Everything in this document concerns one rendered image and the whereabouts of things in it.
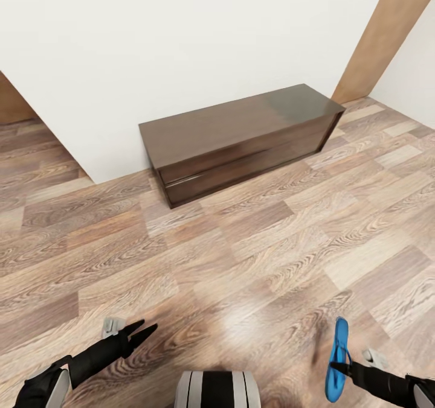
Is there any sandal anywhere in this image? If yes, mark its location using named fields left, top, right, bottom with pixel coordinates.
left=324, top=317, right=349, bottom=403

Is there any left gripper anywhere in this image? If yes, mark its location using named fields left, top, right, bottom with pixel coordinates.
left=88, top=319, right=158, bottom=375

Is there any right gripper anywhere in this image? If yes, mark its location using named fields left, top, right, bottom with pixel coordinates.
left=330, top=361, right=402, bottom=408

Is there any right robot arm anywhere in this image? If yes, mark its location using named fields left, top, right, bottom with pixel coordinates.
left=330, top=348, right=435, bottom=408

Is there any robot trunk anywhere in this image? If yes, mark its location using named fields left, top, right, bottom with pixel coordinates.
left=174, top=371, right=261, bottom=408

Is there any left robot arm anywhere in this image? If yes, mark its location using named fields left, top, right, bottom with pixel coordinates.
left=13, top=317, right=158, bottom=408

